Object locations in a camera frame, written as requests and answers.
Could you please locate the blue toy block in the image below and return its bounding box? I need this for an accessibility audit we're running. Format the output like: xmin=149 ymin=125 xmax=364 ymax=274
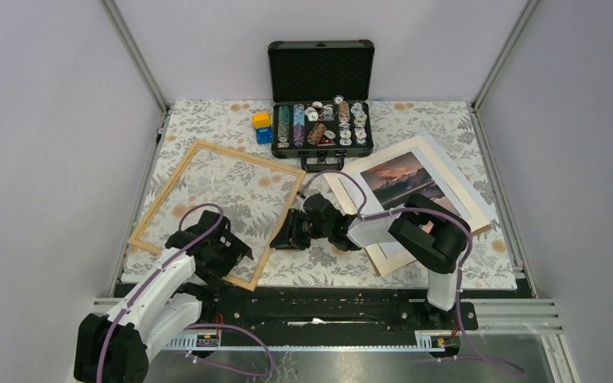
xmin=255 ymin=126 xmax=273 ymax=144

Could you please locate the floral patterned table cloth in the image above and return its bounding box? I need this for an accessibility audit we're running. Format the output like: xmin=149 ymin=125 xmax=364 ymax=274
xmin=120 ymin=99 xmax=519 ymax=291

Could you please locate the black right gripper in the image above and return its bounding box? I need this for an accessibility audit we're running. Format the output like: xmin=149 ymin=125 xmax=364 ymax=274
xmin=269 ymin=207 xmax=331 ymax=251

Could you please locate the cream photo mat board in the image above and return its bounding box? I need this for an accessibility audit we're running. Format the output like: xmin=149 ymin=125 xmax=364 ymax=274
xmin=323 ymin=134 xmax=492 ymax=278

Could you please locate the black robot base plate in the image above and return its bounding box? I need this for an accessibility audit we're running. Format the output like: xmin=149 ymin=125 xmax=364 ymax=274
xmin=113 ymin=282 xmax=537 ymax=349

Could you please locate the mountain sunset photo print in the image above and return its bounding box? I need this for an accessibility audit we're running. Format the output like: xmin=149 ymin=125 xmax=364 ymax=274
xmin=327 ymin=144 xmax=488 ymax=274

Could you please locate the yellow toy block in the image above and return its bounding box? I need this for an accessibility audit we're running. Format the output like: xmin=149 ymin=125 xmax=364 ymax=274
xmin=251 ymin=112 xmax=272 ymax=129

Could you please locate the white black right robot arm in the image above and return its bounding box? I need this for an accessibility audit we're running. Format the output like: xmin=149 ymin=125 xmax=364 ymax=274
xmin=270 ymin=193 xmax=473 ymax=329

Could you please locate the black poker chip case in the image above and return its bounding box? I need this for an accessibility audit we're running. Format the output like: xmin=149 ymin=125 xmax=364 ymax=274
xmin=267 ymin=39 xmax=375 ymax=172

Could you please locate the brown frame backing board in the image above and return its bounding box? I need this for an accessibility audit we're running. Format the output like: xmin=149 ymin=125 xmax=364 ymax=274
xmin=471 ymin=223 xmax=492 ymax=235

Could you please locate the light wooden picture frame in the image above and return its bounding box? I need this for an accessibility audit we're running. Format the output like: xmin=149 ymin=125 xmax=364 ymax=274
xmin=128 ymin=140 xmax=306 ymax=290

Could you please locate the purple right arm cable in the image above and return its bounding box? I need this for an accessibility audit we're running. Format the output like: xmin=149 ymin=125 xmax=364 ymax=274
xmin=296 ymin=169 xmax=527 ymax=377

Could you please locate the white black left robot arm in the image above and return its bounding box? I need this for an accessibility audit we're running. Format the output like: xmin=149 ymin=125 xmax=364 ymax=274
xmin=73 ymin=203 xmax=252 ymax=382

